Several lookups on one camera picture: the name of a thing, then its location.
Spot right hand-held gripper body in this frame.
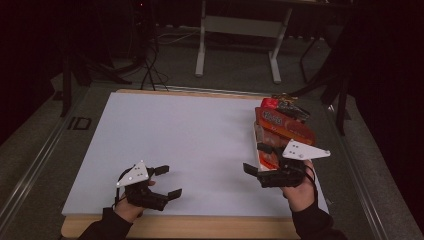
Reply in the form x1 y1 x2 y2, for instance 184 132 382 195
257 138 332 189

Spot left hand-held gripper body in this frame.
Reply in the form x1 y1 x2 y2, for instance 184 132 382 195
115 160 170 212

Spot white plastic organizer box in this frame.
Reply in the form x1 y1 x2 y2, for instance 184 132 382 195
252 121 268 173

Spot clear bag of orange packets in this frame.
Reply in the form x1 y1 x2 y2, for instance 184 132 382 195
255 123 288 171

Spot orange red snack packet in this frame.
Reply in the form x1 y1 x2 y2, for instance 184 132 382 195
254 106 317 147

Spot black and red snack packet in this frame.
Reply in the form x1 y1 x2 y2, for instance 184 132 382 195
260 97 311 122

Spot gold foil snack packet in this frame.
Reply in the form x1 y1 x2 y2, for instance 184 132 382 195
271 93 300 103

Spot person's left hand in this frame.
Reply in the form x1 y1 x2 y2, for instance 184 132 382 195
114 197 148 224

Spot white-topped wooden table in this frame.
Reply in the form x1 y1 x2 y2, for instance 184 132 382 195
60 88 331 240

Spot black floor stand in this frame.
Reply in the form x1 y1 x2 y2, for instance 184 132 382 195
289 19 355 136
59 49 134 118

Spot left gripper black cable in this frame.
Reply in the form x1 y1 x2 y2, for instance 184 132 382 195
114 166 135 210

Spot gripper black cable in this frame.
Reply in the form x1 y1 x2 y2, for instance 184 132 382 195
304 164 320 210
114 166 135 210

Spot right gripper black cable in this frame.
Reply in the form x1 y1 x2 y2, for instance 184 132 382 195
304 164 320 210

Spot metal floor rail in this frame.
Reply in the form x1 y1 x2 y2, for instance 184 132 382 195
324 103 391 240
0 89 91 231

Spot black floor cables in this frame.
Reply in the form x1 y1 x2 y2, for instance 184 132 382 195
139 43 171 92

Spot white metal table frame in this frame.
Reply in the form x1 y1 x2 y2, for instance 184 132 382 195
194 0 295 85

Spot white floor cable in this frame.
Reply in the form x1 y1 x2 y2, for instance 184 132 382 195
155 28 201 46

